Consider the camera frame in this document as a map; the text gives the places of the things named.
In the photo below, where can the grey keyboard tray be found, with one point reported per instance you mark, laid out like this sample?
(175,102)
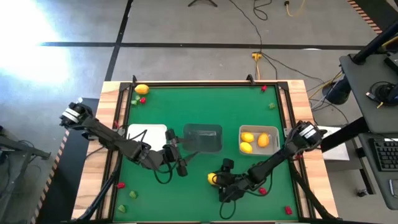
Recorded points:
(377,186)

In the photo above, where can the black striped-edge floor mat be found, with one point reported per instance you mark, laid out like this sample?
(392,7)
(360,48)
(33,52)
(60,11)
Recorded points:
(71,174)

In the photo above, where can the white plastic basket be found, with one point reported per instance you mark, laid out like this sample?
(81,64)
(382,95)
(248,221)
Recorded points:
(152,133)

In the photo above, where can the computer mouse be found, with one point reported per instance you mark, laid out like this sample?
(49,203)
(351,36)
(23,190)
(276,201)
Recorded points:
(394,188)

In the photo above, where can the black monitor pole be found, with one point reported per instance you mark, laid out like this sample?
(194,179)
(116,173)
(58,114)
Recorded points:
(373,45)

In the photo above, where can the grey desk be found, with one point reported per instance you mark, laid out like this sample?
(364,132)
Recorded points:
(363,93)

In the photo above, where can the black aluminium table frame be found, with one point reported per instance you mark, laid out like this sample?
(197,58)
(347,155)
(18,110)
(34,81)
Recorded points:
(217,84)

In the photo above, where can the small green toy pepper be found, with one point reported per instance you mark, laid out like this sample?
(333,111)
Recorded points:
(134,101)
(272,105)
(133,194)
(122,208)

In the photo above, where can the green table mat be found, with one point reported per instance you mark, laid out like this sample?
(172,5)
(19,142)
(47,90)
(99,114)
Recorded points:
(202,199)

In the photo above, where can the black keyboard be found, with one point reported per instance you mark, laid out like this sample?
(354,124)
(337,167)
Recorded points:
(387,155)

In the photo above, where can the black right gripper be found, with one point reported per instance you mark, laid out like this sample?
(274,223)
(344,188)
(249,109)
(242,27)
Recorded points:
(231,182)

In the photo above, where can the yellow toy lemon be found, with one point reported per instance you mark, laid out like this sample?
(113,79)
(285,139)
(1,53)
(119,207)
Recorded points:
(246,147)
(211,179)
(247,137)

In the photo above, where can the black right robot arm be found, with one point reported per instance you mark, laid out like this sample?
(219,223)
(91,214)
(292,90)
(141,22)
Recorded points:
(273,161)

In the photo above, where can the small red toy strawberry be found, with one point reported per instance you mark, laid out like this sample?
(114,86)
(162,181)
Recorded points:
(263,190)
(264,88)
(121,185)
(288,210)
(143,100)

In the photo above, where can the yellow lemon top left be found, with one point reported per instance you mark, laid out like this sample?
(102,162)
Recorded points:
(141,89)

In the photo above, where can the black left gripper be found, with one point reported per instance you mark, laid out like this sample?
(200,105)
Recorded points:
(171,154)

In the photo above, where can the light grey plastic basket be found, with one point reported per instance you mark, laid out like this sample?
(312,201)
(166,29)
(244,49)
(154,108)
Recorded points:
(256,151)

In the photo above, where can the white box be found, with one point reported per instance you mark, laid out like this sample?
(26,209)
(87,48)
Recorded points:
(337,154)

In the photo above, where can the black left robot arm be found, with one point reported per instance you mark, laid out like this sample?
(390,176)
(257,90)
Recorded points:
(105,137)

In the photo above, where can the orange toy mango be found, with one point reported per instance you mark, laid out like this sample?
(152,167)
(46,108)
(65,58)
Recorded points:
(263,140)

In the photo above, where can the black tripod foot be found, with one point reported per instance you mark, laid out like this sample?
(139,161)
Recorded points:
(202,1)

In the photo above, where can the translucent grey plastic basket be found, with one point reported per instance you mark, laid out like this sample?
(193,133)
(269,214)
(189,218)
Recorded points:
(205,140)

